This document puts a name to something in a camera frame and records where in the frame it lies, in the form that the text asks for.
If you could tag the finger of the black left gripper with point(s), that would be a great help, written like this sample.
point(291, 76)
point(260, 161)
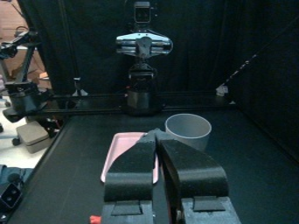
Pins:
point(148, 46)
point(139, 46)

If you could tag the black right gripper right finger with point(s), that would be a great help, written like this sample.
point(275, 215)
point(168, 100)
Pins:
point(194, 172)

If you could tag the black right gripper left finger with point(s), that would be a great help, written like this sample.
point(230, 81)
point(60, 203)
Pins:
point(129, 172)

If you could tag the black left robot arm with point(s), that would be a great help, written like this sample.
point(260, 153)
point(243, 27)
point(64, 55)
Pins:
point(141, 99)

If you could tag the pink rectangular plate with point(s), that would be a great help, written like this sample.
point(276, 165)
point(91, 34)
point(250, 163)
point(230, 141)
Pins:
point(124, 145)

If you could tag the grey plastic cup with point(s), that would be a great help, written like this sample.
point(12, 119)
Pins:
point(194, 136)

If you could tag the black cloth curtain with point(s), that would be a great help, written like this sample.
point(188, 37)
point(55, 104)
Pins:
point(218, 43)

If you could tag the small red part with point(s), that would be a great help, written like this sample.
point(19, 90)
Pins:
point(95, 219)

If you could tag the white clamp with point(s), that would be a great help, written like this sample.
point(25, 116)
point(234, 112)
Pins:
point(222, 89)

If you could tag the beige box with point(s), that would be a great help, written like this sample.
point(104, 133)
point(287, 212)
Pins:
point(35, 135)

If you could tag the brown cardboard box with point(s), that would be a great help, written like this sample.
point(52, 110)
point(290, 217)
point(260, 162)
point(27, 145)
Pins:
point(15, 65)

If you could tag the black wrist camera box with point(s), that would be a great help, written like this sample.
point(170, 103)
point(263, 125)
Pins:
point(141, 13)

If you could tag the white bracket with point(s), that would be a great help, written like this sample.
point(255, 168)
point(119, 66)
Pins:
point(79, 87)

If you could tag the black frame rail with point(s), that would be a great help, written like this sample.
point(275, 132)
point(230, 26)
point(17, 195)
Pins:
point(97, 102)

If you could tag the black camera device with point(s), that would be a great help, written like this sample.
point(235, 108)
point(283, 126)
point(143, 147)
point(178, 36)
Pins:
point(8, 196)

